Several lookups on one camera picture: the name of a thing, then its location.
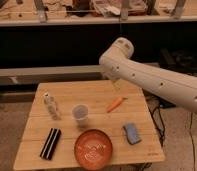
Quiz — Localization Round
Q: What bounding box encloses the clear plastic cup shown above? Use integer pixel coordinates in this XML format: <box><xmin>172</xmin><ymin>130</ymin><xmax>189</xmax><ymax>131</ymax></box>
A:
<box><xmin>72</xmin><ymin>105</ymin><xmax>88</xmax><ymax>127</ymax></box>

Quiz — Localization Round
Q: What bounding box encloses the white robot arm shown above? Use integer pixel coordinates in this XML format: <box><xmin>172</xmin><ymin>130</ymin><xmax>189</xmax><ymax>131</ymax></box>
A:
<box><xmin>99</xmin><ymin>37</ymin><xmax>197</xmax><ymax>114</ymax></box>

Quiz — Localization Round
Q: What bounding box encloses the orange carrot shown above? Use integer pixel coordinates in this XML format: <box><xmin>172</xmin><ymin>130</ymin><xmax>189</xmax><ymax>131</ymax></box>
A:
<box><xmin>106</xmin><ymin>97</ymin><xmax>126</xmax><ymax>113</ymax></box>

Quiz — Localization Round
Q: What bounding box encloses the blue sponge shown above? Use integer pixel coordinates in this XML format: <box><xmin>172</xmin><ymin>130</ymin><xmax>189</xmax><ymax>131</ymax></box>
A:
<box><xmin>123</xmin><ymin>123</ymin><xmax>141</xmax><ymax>145</ymax></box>

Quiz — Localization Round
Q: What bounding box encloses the black hanging cable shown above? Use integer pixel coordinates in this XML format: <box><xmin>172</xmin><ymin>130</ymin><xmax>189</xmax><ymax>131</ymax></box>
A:
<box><xmin>118</xmin><ymin>13</ymin><xmax>124</xmax><ymax>39</ymax></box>

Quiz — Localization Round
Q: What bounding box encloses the black floor cable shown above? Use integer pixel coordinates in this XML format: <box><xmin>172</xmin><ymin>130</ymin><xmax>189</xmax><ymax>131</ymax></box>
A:
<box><xmin>188</xmin><ymin>111</ymin><xmax>197</xmax><ymax>171</ymax></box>

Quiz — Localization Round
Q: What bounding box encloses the long background workbench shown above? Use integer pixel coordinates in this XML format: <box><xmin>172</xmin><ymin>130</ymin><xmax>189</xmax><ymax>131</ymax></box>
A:
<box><xmin>0</xmin><ymin>0</ymin><xmax>197</xmax><ymax>27</ymax></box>

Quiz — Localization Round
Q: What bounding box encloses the black striped box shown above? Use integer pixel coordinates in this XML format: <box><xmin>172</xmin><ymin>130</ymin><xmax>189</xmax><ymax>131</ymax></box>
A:
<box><xmin>40</xmin><ymin>128</ymin><xmax>61</xmax><ymax>160</ymax></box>

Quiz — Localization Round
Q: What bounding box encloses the orange plate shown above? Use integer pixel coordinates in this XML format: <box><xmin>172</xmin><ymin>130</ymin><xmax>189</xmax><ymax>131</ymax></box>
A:
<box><xmin>74</xmin><ymin>129</ymin><xmax>113</xmax><ymax>171</ymax></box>

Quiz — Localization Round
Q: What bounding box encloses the clear plastic bottle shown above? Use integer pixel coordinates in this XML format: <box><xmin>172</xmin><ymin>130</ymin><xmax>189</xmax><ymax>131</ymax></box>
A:
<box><xmin>43</xmin><ymin>93</ymin><xmax>60</xmax><ymax>120</ymax></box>

